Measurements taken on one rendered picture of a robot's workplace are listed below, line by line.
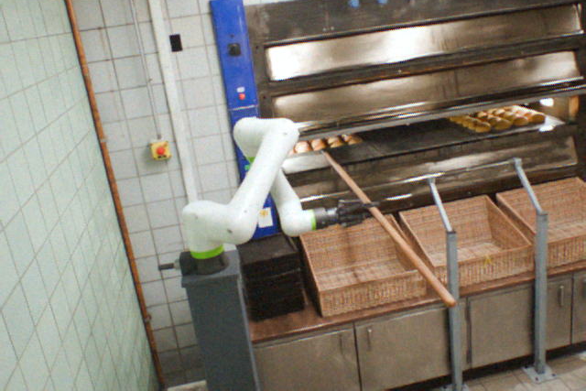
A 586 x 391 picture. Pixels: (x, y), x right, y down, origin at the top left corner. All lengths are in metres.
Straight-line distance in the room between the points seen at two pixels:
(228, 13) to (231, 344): 1.56
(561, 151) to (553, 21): 0.78
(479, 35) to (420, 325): 1.59
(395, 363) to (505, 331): 0.62
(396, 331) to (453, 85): 1.36
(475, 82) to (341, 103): 0.78
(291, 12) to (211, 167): 0.91
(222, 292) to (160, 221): 1.08
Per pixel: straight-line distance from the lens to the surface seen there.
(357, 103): 2.95
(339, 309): 2.78
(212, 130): 2.86
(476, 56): 3.19
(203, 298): 2.03
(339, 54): 2.90
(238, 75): 2.79
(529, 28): 3.33
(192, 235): 1.96
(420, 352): 3.01
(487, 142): 3.32
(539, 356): 3.30
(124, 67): 2.83
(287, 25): 2.85
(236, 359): 2.17
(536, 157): 3.52
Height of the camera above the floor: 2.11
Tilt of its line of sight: 17 degrees down
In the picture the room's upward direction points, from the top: 8 degrees counter-clockwise
